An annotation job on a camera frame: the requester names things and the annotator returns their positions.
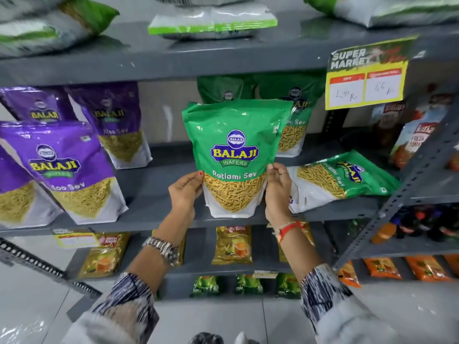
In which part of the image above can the person's left forearm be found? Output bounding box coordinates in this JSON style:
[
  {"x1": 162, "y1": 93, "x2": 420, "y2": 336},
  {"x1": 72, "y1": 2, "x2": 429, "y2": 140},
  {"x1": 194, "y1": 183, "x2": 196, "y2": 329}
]
[{"x1": 61, "y1": 220, "x2": 191, "y2": 344}]

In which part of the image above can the black perforated metal rail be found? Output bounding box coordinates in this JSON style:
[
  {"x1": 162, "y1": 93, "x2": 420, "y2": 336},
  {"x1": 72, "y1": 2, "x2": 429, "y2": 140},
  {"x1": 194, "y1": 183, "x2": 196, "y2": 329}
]
[{"x1": 0, "y1": 238, "x2": 103, "y2": 298}]

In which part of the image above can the silver metal wristwatch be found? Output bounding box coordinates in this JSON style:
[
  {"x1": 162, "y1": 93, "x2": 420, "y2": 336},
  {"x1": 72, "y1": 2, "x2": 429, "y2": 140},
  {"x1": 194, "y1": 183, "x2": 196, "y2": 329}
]
[{"x1": 142, "y1": 236, "x2": 180, "y2": 266}]

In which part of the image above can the dark brown snack packet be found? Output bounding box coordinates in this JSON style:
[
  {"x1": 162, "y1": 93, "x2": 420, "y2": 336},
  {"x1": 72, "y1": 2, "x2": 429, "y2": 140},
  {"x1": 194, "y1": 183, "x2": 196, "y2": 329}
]
[{"x1": 370, "y1": 100, "x2": 410, "y2": 147}]

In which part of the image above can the row of drink bottles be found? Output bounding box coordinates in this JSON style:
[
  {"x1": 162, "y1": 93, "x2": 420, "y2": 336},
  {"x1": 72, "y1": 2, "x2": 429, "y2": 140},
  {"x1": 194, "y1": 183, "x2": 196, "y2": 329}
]
[{"x1": 370, "y1": 205, "x2": 459, "y2": 245}]

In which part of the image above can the red tomato snack packet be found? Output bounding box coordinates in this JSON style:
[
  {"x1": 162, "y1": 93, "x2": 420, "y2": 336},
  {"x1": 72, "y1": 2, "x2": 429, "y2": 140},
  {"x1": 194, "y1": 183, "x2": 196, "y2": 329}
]
[{"x1": 389, "y1": 121, "x2": 442, "y2": 169}]

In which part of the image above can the white green plastic bag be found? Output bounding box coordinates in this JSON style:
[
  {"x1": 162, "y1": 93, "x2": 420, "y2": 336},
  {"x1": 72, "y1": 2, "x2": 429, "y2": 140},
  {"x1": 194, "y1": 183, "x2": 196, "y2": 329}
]
[
  {"x1": 304, "y1": 0, "x2": 459, "y2": 28},
  {"x1": 147, "y1": 5, "x2": 279, "y2": 41},
  {"x1": 0, "y1": 0, "x2": 120, "y2": 58}
]

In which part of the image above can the grey perforated shelving unit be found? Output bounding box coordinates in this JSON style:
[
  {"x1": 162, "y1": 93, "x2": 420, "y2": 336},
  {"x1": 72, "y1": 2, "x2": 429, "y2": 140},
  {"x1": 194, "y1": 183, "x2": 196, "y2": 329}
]
[{"x1": 333, "y1": 100, "x2": 459, "y2": 271}]

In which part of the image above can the person's left hand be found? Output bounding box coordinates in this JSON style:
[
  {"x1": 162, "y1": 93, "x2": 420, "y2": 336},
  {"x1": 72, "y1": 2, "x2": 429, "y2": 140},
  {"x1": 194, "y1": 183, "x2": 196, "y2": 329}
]
[{"x1": 167, "y1": 171, "x2": 205, "y2": 228}]

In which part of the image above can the purple snack pouch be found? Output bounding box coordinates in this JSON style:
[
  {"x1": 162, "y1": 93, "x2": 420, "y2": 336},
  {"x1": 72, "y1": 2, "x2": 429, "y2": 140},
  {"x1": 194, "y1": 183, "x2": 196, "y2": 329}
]
[
  {"x1": 0, "y1": 86, "x2": 73, "y2": 124},
  {"x1": 0, "y1": 147, "x2": 64, "y2": 230},
  {"x1": 66, "y1": 82, "x2": 153, "y2": 170},
  {"x1": 0, "y1": 120, "x2": 129, "y2": 225}
]

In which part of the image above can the red orange thread wristband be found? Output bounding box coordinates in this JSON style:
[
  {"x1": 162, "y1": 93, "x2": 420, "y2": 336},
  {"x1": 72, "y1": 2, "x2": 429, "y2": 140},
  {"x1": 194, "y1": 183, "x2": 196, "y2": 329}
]
[{"x1": 273, "y1": 221, "x2": 305, "y2": 244}]

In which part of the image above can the grey metal shelving unit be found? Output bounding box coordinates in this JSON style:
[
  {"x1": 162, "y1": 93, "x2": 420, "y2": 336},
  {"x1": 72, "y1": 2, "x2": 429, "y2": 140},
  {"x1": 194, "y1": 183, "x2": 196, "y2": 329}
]
[{"x1": 0, "y1": 11, "x2": 459, "y2": 302}]

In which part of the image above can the yellow tea packet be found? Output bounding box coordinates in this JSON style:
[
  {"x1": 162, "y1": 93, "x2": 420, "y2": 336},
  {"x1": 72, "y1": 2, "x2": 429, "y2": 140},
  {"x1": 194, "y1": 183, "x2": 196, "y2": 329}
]
[
  {"x1": 266, "y1": 221, "x2": 316, "y2": 264},
  {"x1": 152, "y1": 229, "x2": 187, "y2": 268},
  {"x1": 211, "y1": 226, "x2": 254, "y2": 266},
  {"x1": 78, "y1": 232, "x2": 132, "y2": 280}
]

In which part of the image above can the person's right forearm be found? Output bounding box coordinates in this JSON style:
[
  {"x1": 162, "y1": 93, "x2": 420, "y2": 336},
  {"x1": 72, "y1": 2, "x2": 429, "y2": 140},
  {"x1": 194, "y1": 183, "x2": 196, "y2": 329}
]
[{"x1": 273, "y1": 220, "x2": 407, "y2": 344}]

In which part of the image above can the orange snack packet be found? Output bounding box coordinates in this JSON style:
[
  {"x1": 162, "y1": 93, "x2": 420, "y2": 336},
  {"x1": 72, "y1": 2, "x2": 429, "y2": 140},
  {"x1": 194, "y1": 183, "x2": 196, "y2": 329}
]
[
  {"x1": 337, "y1": 261, "x2": 361, "y2": 288},
  {"x1": 362, "y1": 257, "x2": 403, "y2": 281},
  {"x1": 405, "y1": 254, "x2": 452, "y2": 283}
]

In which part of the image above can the person's right hand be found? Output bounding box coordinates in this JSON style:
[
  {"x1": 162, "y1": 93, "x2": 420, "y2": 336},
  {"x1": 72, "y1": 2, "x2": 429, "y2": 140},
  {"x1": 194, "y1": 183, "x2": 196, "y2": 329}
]
[{"x1": 265, "y1": 162, "x2": 297, "y2": 230}]

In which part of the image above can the yellow green price sign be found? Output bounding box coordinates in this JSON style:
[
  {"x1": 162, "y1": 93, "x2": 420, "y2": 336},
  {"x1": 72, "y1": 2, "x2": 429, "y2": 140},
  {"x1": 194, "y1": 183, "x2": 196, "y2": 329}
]
[{"x1": 325, "y1": 35, "x2": 419, "y2": 111}]

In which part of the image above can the green snack pouch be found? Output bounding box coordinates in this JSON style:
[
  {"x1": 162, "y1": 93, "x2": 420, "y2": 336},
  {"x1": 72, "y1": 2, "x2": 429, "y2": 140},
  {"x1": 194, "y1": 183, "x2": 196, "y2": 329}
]
[
  {"x1": 197, "y1": 76, "x2": 257, "y2": 104},
  {"x1": 181, "y1": 99, "x2": 295, "y2": 218},
  {"x1": 256, "y1": 73, "x2": 325, "y2": 158},
  {"x1": 286, "y1": 150, "x2": 401, "y2": 215}
]

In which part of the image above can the small green packet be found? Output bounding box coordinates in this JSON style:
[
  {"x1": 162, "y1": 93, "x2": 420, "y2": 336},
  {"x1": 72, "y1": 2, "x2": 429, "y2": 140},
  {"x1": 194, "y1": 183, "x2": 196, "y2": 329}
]
[
  {"x1": 190, "y1": 275, "x2": 220, "y2": 298},
  {"x1": 235, "y1": 274, "x2": 264, "y2": 296},
  {"x1": 276, "y1": 272, "x2": 301, "y2": 300}
]

